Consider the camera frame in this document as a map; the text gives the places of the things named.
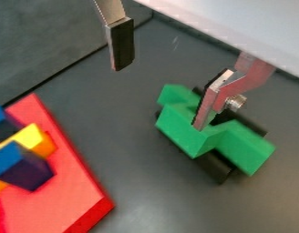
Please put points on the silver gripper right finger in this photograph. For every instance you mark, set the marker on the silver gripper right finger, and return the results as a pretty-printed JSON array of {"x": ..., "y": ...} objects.
[{"x": 224, "y": 91}]

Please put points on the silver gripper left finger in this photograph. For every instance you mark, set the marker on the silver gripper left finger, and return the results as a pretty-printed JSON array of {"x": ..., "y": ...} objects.
[{"x": 119, "y": 32}]

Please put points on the green stepped block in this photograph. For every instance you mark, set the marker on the green stepped block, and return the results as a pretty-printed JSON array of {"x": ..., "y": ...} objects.
[{"x": 244, "y": 147}]

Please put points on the red base board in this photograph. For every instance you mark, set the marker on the red base board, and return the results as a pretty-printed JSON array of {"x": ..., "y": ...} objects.
[{"x": 70, "y": 203}]

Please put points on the yellow arch bar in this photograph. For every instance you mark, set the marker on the yellow arch bar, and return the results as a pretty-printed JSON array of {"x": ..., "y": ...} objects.
[{"x": 37, "y": 141}]

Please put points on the blue post left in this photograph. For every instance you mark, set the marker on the blue post left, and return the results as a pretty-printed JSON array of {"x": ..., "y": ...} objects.
[{"x": 15, "y": 157}]

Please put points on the blue post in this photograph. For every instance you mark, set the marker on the blue post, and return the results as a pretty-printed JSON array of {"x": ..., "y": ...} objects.
[
  {"x": 8, "y": 125},
  {"x": 15, "y": 157}
]

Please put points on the blue post right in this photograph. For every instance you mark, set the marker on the blue post right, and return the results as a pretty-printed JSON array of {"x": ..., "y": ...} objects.
[{"x": 8, "y": 125}]

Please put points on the purple post right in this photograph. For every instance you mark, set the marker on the purple post right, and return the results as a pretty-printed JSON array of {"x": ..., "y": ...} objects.
[{"x": 32, "y": 177}]

